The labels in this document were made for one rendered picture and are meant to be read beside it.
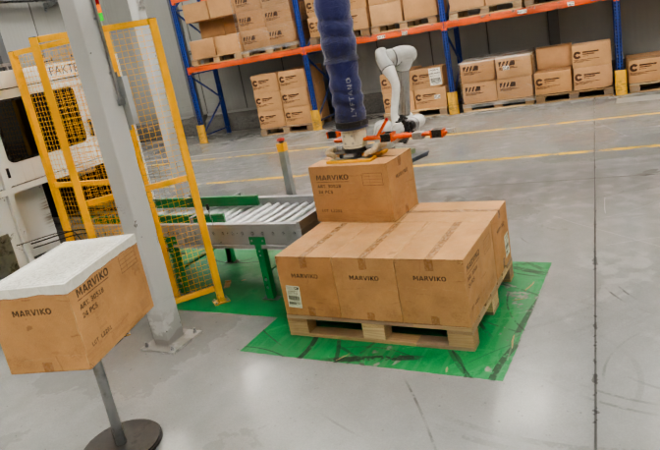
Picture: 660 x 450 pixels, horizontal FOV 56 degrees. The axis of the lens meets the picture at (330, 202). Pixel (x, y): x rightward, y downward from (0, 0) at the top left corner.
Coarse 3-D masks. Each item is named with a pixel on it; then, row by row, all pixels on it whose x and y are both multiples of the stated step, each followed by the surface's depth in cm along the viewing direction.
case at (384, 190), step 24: (312, 168) 423; (336, 168) 413; (360, 168) 404; (384, 168) 395; (408, 168) 422; (312, 192) 430; (336, 192) 420; (360, 192) 410; (384, 192) 401; (408, 192) 421; (336, 216) 426; (360, 216) 416; (384, 216) 407
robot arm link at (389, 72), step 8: (384, 72) 457; (392, 72) 454; (392, 80) 454; (392, 88) 454; (392, 96) 455; (392, 104) 455; (392, 112) 455; (392, 120) 455; (392, 128) 454; (400, 128) 448
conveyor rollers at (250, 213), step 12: (276, 204) 502; (288, 204) 499; (312, 204) 482; (228, 216) 492; (240, 216) 488; (252, 216) 487; (264, 216) 473; (276, 216) 469; (288, 216) 466; (300, 216) 463
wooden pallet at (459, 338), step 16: (512, 272) 417; (496, 288) 380; (496, 304) 379; (288, 320) 394; (304, 320) 388; (336, 320) 376; (352, 320) 370; (368, 320) 365; (480, 320) 349; (320, 336) 386; (336, 336) 380; (352, 336) 375; (368, 336) 368; (384, 336) 363; (400, 336) 365; (416, 336) 361; (432, 336) 358; (448, 336) 343; (464, 336) 338
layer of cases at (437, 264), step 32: (320, 224) 429; (352, 224) 416; (384, 224) 404; (416, 224) 392; (448, 224) 381; (480, 224) 371; (288, 256) 378; (320, 256) 367; (352, 256) 357; (384, 256) 348; (416, 256) 339; (448, 256) 331; (480, 256) 353; (288, 288) 386; (320, 288) 374; (352, 288) 363; (384, 288) 352; (416, 288) 342; (448, 288) 333; (480, 288) 351; (384, 320) 360; (416, 320) 349; (448, 320) 340
